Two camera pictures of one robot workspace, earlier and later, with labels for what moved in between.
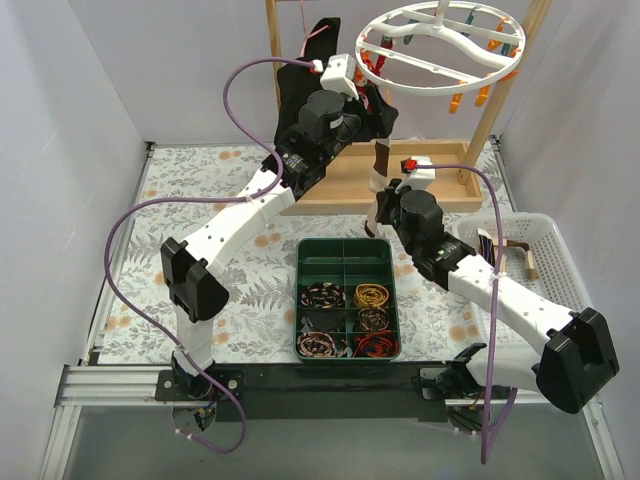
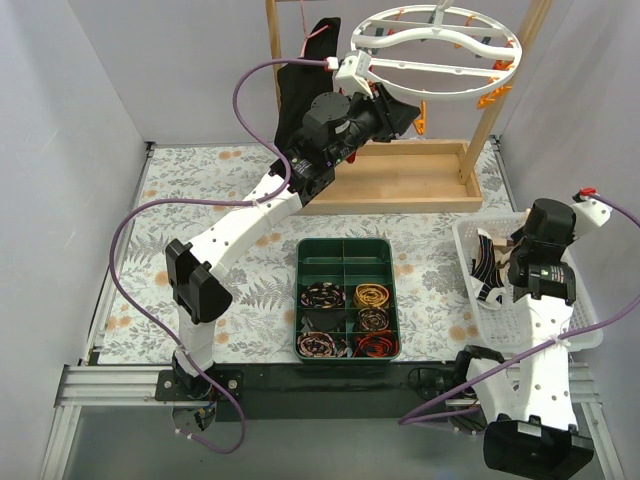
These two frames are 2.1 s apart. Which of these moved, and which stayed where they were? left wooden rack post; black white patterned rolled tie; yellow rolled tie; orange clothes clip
Moved: orange clothes clip
Stayed: yellow rolled tie; black white patterned rolled tie; left wooden rack post
